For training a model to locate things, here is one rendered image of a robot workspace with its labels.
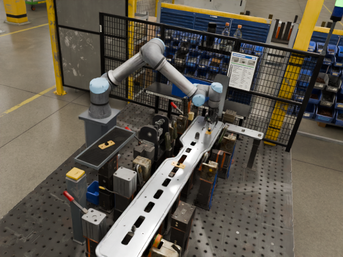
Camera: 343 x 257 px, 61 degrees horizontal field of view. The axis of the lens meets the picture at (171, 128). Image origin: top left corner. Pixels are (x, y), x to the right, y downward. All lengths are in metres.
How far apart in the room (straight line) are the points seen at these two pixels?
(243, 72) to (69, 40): 2.77
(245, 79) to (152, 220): 1.47
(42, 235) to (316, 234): 2.33
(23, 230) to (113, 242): 0.67
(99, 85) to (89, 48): 2.48
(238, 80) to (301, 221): 1.50
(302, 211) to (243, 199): 1.29
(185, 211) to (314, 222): 1.97
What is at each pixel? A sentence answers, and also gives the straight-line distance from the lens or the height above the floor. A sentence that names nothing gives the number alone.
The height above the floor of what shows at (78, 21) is 1.16.
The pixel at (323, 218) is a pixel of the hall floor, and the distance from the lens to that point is 3.33.
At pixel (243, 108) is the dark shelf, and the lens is 2.47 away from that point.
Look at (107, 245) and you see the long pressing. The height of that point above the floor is 1.00.
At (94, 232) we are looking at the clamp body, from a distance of 1.39.
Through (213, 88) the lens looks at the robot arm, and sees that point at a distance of 1.90.
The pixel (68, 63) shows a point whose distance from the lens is 4.65.
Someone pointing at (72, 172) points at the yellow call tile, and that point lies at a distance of 1.44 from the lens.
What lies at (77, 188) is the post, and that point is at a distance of 1.44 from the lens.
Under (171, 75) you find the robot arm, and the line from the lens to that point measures 1.75.
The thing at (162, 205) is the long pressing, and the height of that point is 1.00.
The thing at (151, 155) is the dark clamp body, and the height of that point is 1.05.
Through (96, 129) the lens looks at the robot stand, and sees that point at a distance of 1.99.
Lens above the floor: 2.08
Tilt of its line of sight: 31 degrees down
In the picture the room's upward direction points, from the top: 6 degrees clockwise
